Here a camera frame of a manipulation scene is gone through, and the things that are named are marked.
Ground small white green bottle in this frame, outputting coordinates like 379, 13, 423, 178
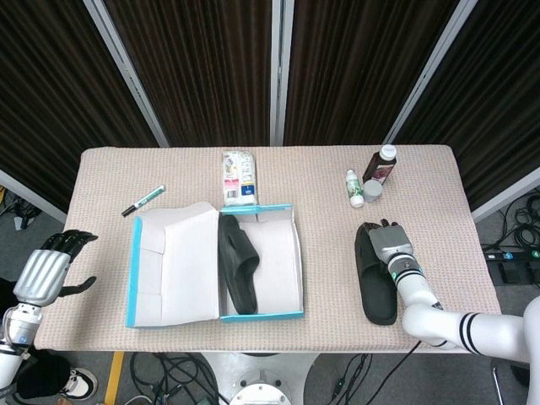
345, 169, 365, 208

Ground black foot pedal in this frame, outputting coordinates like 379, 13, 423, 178
497, 261, 524, 284

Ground dark juice bottle white cap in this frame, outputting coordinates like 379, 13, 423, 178
362, 144, 397, 186

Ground beige woven table cloth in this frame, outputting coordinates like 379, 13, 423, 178
33, 145, 506, 354

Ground black rubber slipper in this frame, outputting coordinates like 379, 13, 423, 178
217, 214, 261, 316
354, 222, 398, 326

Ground white tissue pack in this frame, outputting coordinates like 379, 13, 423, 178
222, 150, 258, 207

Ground black trouser leg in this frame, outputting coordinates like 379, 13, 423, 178
16, 349, 71, 400

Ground small clear jar grey lid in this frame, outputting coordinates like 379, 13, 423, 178
362, 180, 383, 204

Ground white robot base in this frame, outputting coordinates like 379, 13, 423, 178
202, 352, 317, 405

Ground teal cardboard shoe box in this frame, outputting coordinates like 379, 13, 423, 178
125, 201, 305, 328

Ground green white marker pen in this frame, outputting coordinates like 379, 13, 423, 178
121, 184, 166, 219

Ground white black sneaker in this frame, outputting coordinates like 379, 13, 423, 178
58, 367, 98, 401

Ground black floor cable bundle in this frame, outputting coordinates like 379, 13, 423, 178
501, 189, 540, 250
128, 352, 220, 405

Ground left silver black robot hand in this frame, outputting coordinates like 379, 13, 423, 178
12, 229, 99, 308

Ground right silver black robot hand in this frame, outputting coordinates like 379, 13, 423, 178
364, 218, 415, 265

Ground aluminium partition post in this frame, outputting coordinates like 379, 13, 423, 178
269, 0, 294, 147
383, 0, 480, 147
0, 168, 67, 224
82, 0, 170, 148
472, 166, 540, 223

